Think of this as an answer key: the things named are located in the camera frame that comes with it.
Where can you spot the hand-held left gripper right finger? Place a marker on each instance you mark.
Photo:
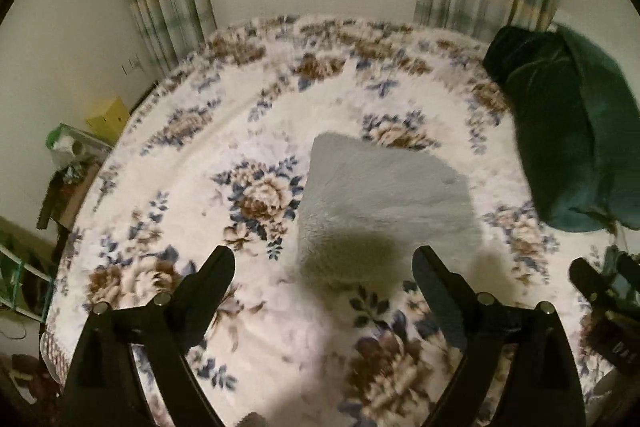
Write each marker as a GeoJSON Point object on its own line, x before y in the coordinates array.
{"type": "Point", "coordinates": [442, 302]}

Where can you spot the yellow box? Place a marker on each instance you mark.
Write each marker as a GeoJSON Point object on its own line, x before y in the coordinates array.
{"type": "Point", "coordinates": [110, 119]}

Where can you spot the teal shelf rack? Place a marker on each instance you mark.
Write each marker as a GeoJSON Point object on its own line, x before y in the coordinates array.
{"type": "Point", "coordinates": [22, 277]}

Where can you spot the floral printed blanket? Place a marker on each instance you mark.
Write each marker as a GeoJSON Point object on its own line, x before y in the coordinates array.
{"type": "Point", "coordinates": [200, 147]}

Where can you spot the red patterned cloth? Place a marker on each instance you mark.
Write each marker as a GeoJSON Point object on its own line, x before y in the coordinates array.
{"type": "Point", "coordinates": [25, 379]}

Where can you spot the dark green blanket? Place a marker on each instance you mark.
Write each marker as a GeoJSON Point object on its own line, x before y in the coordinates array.
{"type": "Point", "coordinates": [565, 127]}

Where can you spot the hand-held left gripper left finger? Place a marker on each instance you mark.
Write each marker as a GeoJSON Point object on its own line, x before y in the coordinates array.
{"type": "Point", "coordinates": [200, 302]}

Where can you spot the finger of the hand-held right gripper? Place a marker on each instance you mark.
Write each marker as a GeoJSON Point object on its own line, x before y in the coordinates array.
{"type": "Point", "coordinates": [629, 272]}
{"type": "Point", "coordinates": [592, 282]}

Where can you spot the grey fluffy pants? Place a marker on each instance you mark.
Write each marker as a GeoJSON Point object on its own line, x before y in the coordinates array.
{"type": "Point", "coordinates": [385, 202]}

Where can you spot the green and white packet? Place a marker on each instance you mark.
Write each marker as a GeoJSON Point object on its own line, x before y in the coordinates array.
{"type": "Point", "coordinates": [70, 144]}

